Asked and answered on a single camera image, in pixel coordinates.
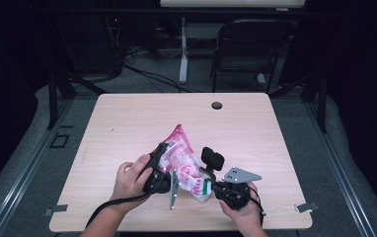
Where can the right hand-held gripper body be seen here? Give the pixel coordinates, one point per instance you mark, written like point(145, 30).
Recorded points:
point(234, 192)

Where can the grey metal table bracket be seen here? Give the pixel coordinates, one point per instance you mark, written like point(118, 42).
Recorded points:
point(56, 208)

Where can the black folding chair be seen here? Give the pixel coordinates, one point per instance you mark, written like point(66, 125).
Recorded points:
point(252, 36)

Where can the black metal frame stand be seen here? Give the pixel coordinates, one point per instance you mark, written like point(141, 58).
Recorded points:
point(322, 105)
point(52, 98)

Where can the person's right hand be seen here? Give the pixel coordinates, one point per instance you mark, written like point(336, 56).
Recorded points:
point(245, 214)

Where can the person's left hand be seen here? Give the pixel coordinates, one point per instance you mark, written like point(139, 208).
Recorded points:
point(129, 184)

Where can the pink and white plastic bag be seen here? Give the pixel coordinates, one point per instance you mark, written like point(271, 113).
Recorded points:
point(180, 154)

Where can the dark equipment cabinet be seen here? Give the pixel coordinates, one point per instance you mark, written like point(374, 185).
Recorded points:
point(91, 46)

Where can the metal floor rail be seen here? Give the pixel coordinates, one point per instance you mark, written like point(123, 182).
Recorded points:
point(346, 184)
point(20, 184)

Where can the white desk leg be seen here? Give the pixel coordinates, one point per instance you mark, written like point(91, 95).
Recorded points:
point(183, 59)

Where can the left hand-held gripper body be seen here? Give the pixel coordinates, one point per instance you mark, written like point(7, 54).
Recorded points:
point(157, 182)

